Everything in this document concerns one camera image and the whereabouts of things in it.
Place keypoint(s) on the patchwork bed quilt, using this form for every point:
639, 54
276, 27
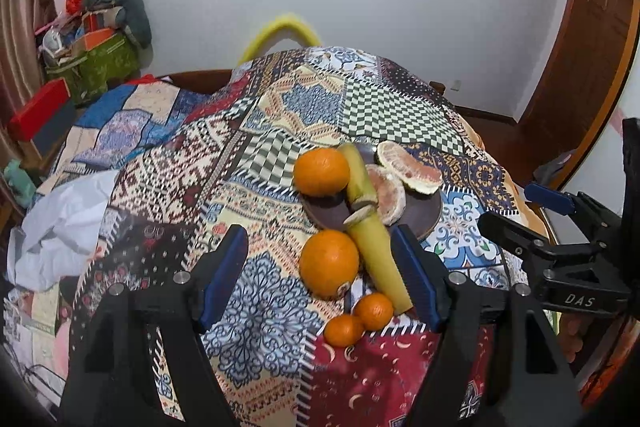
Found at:
120, 125

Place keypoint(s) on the slim sugarcane piece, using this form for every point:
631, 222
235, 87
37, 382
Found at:
360, 191

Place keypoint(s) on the red box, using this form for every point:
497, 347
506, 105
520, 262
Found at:
25, 124

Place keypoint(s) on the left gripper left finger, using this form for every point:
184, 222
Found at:
111, 382

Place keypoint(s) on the patchwork patterned tablecloth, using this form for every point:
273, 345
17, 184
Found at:
231, 163

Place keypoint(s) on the large orange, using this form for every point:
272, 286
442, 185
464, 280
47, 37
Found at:
328, 264

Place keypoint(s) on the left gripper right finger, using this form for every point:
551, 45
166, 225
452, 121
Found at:
528, 381

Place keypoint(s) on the green storage basket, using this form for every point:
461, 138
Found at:
93, 72

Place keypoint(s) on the white crumpled cloth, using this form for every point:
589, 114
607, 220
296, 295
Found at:
58, 236

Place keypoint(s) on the thick sugarcane piece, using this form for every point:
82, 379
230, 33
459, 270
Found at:
372, 239

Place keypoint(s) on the dark purple plate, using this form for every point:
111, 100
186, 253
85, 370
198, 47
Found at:
421, 214

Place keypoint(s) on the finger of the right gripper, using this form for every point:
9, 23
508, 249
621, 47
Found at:
525, 244
563, 203

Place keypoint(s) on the brown wooden door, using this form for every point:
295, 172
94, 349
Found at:
583, 76

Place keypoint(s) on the right hand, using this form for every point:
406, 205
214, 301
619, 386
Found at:
571, 328

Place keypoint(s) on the small tangerine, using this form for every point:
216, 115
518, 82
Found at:
343, 331
374, 311

